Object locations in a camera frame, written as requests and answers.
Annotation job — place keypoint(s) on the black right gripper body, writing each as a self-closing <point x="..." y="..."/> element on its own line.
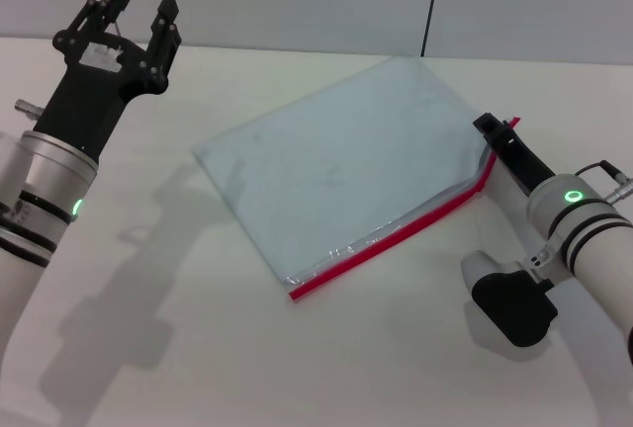
<point x="529" y="167"/>

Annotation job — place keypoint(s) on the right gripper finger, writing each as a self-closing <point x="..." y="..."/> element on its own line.
<point x="497" y="129"/>

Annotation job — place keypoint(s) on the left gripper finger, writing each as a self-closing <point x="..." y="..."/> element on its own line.
<point x="163" y="41"/>
<point x="96" y="14"/>

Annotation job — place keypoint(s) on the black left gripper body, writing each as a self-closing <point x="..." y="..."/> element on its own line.
<point x="84" y="101"/>

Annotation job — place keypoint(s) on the clear document bag red zip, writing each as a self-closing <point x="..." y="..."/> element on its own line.
<point x="346" y="150"/>

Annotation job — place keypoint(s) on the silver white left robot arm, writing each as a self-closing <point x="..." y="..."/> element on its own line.
<point x="44" y="185"/>

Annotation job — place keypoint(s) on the dark wall seam strip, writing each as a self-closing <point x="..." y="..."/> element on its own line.
<point x="431" y="7"/>

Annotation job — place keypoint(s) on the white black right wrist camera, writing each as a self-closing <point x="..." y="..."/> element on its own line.
<point x="514" y="308"/>

